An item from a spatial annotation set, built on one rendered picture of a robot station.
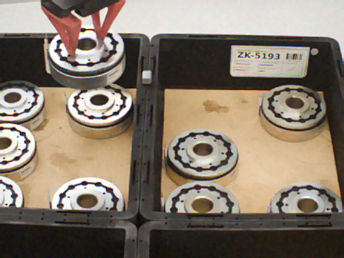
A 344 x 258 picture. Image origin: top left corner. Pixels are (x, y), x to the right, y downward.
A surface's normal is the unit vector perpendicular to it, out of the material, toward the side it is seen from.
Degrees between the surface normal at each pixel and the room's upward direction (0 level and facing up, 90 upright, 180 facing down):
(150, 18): 0
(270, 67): 90
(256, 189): 0
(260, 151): 0
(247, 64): 90
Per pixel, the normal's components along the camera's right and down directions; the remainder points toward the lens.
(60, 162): 0.03, -0.78
